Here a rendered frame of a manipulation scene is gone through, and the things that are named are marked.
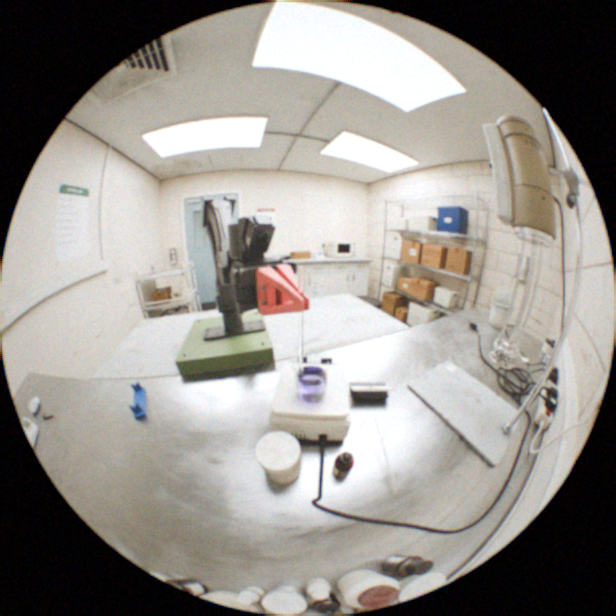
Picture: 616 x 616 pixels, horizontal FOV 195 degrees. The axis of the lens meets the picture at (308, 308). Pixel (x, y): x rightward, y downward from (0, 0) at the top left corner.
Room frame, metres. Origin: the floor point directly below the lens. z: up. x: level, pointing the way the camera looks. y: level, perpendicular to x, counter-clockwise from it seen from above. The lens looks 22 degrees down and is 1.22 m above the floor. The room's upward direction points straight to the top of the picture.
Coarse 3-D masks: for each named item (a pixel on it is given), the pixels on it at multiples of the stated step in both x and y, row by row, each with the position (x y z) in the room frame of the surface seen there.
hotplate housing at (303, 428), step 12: (276, 420) 0.16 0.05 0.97; (288, 420) 0.16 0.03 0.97; (300, 420) 0.16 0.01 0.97; (312, 420) 0.16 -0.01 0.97; (324, 420) 0.16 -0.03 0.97; (336, 420) 0.16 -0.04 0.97; (348, 420) 0.16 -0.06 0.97; (288, 432) 0.16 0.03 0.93; (300, 432) 0.16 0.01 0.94; (312, 432) 0.15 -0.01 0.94; (324, 432) 0.15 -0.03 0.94; (336, 432) 0.15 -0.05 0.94; (348, 432) 0.15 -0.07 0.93; (324, 444) 0.13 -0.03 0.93
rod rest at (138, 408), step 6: (132, 384) 0.20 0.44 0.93; (138, 384) 0.21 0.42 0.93; (138, 390) 0.20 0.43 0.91; (144, 390) 0.21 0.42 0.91; (138, 396) 0.18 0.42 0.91; (144, 396) 0.19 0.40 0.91; (138, 402) 0.17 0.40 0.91; (144, 402) 0.17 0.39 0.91; (132, 408) 0.13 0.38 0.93; (138, 408) 0.14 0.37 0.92; (144, 408) 0.16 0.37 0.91; (138, 414) 0.14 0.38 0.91; (144, 414) 0.14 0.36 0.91
